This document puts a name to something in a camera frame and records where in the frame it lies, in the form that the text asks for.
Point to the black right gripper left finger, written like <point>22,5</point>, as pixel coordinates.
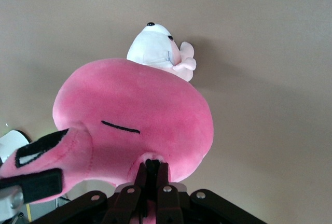
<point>129,198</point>

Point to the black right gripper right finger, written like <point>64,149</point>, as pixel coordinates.
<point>168,200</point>

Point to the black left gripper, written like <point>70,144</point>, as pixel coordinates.
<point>10,200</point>

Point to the pale pink white puppy plush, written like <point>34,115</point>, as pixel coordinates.
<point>147,47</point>

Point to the bright pink flamingo plush toy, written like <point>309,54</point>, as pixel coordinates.
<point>135,97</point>

